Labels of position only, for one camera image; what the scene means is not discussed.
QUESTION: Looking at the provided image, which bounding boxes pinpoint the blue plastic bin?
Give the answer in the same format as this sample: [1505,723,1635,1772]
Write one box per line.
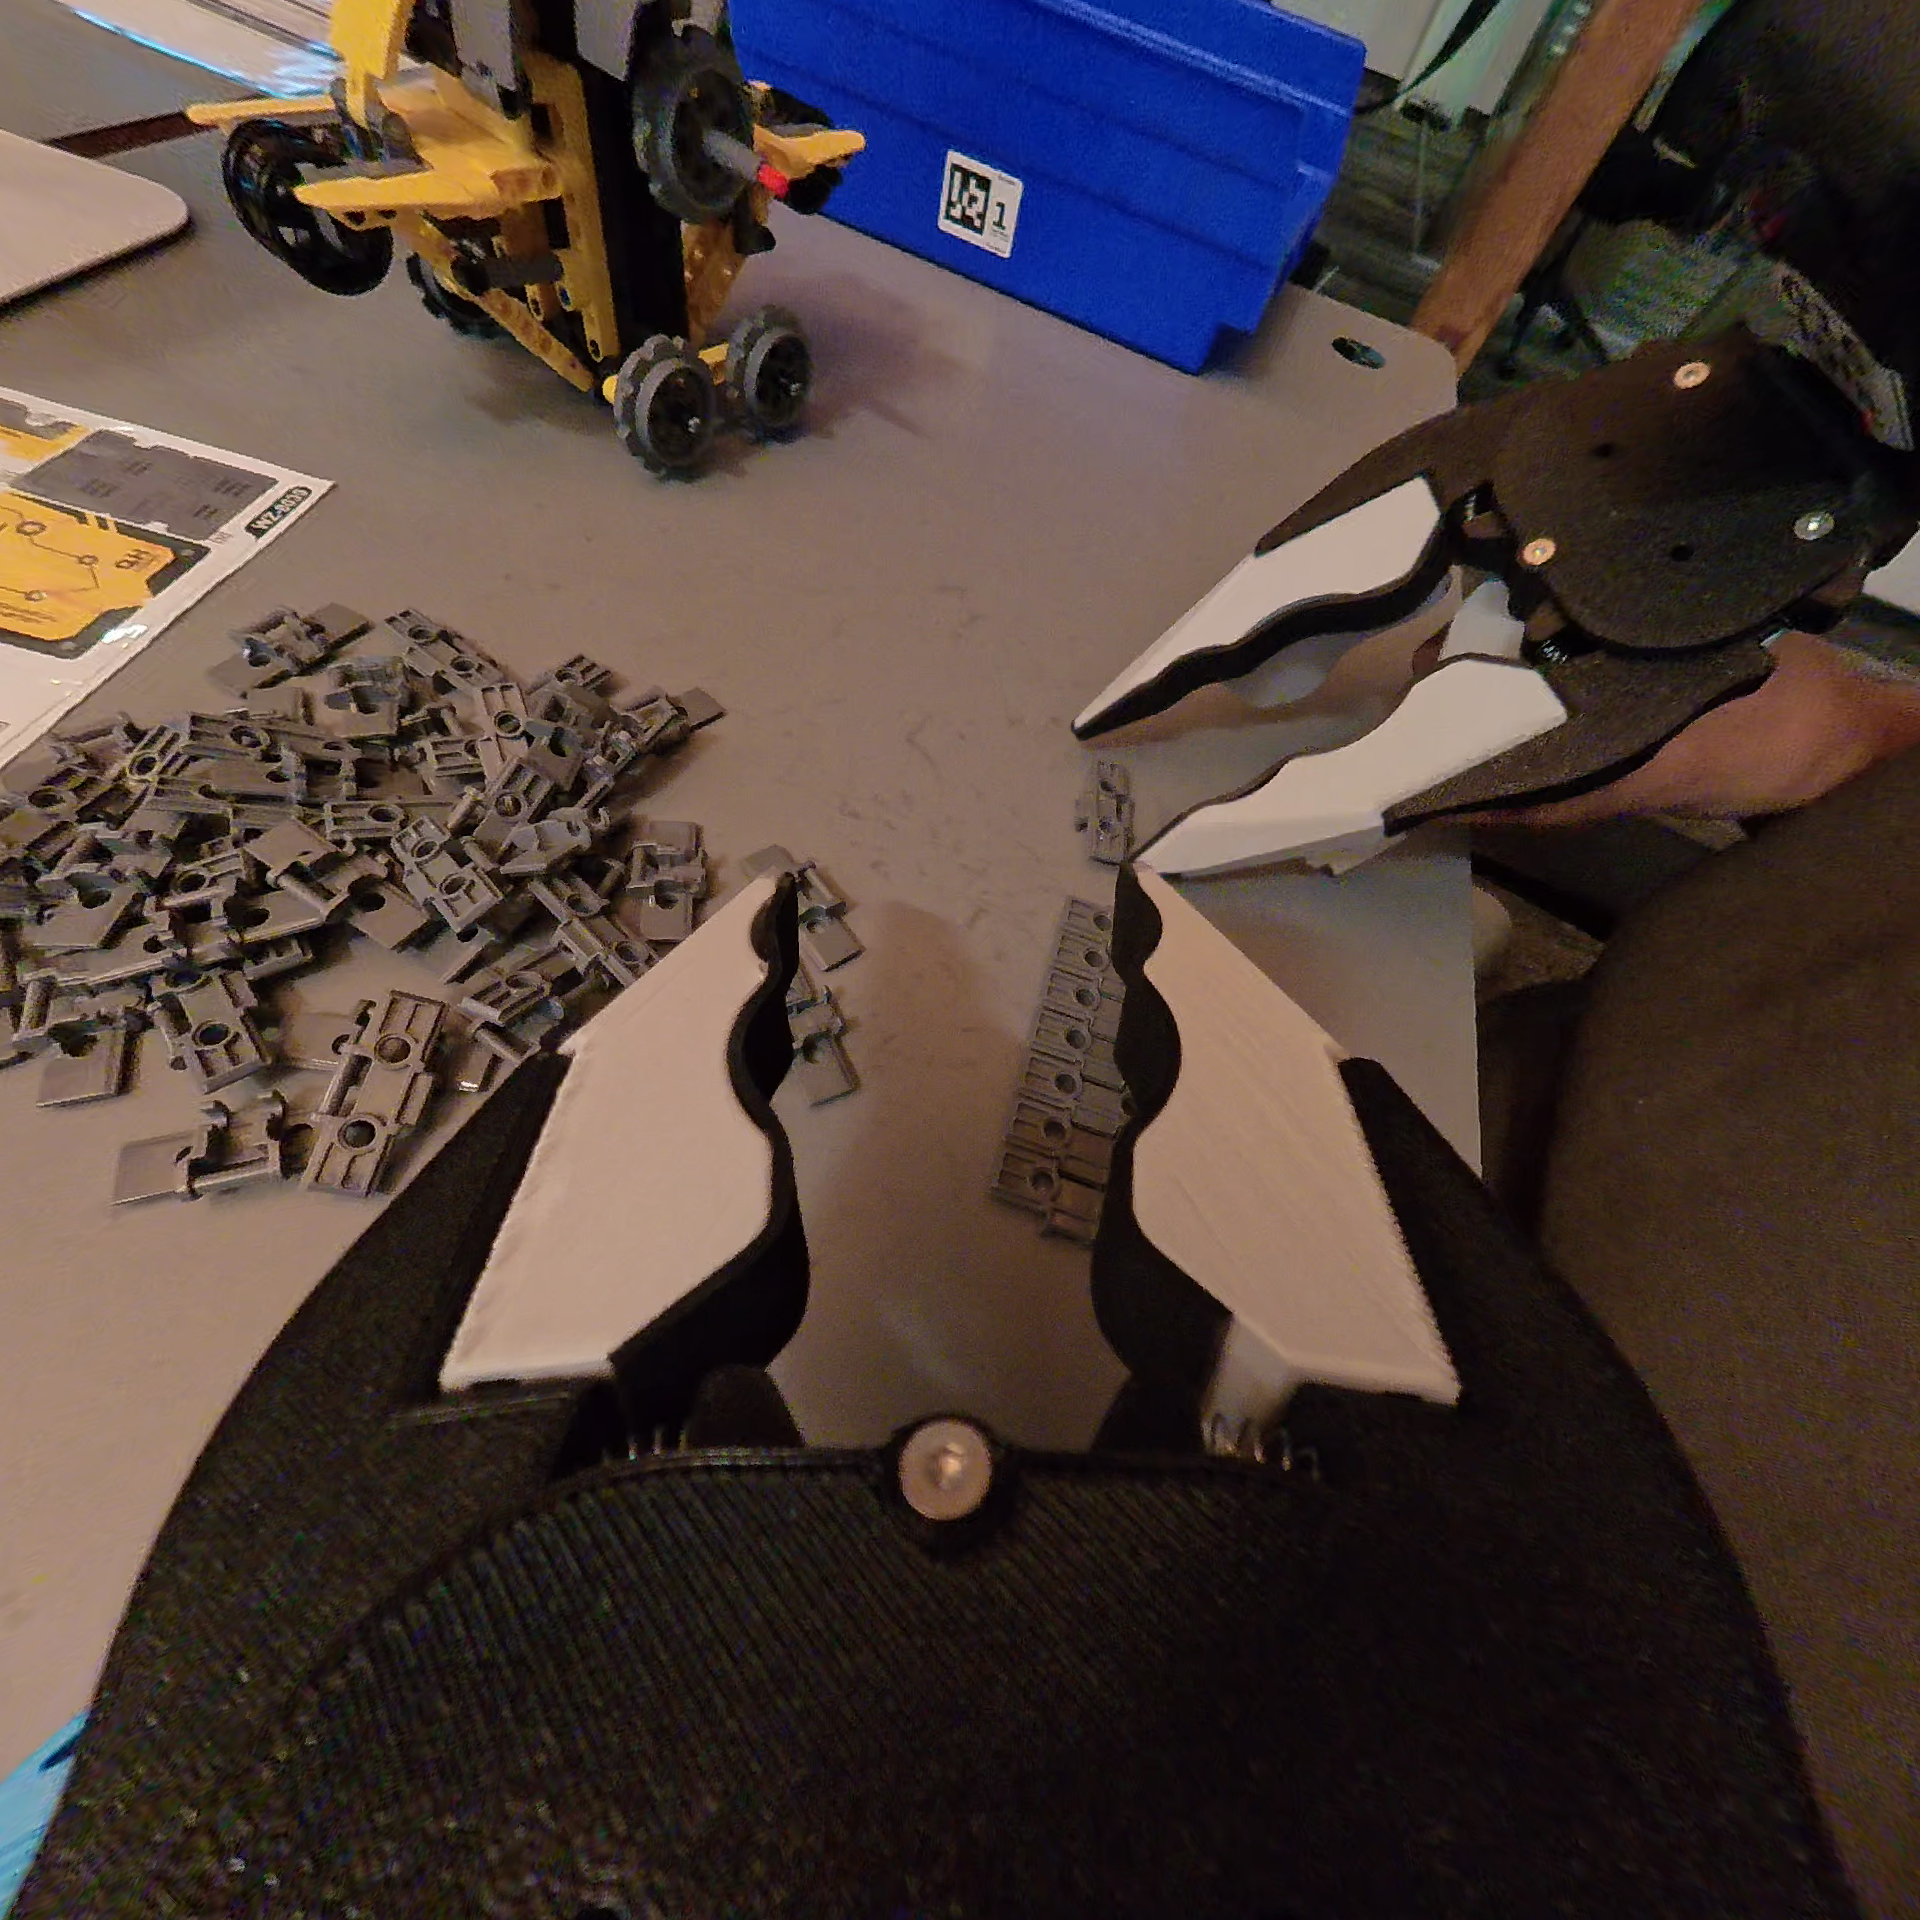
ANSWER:
[725,0,1370,377]

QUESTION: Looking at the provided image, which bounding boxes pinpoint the yellow grey sticker sheet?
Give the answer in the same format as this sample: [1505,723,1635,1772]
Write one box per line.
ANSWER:
[0,386,333,765]

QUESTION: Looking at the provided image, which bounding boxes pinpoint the person's right hand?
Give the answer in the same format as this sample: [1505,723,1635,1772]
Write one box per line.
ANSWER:
[1512,642,1920,825]

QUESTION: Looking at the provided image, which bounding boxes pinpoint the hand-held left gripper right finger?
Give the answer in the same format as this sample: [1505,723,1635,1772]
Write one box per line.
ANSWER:
[1085,862,1462,1452]

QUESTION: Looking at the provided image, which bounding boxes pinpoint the assembled grey track strip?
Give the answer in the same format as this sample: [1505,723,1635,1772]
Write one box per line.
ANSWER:
[989,895,1143,1242]

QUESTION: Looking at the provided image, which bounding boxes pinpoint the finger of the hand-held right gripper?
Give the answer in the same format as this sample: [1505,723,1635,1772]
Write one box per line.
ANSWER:
[1069,477,1456,743]
[1135,582,1570,880]

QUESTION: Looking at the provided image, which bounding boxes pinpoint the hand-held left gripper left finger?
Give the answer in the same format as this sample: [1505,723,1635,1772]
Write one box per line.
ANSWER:
[436,875,815,1393]

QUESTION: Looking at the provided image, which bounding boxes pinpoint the light blue plastic tool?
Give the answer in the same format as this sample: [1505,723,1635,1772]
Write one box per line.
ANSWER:
[0,1716,88,1883]

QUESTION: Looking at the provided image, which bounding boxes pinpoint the pile of grey track links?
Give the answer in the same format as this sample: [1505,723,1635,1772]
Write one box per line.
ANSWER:
[0,602,868,1205]

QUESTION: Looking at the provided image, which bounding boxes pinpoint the wooden post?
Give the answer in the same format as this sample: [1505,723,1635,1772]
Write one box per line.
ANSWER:
[1408,0,1715,377]

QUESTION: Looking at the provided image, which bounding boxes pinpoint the white desk lamp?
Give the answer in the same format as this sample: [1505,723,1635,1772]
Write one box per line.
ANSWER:
[0,125,192,310]

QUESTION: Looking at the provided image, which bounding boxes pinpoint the yellow black toy brick vehicle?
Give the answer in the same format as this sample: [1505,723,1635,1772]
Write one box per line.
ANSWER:
[185,0,868,482]

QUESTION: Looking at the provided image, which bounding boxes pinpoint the white printed paper sheet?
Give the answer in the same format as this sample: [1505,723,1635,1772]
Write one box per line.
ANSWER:
[60,0,355,93]

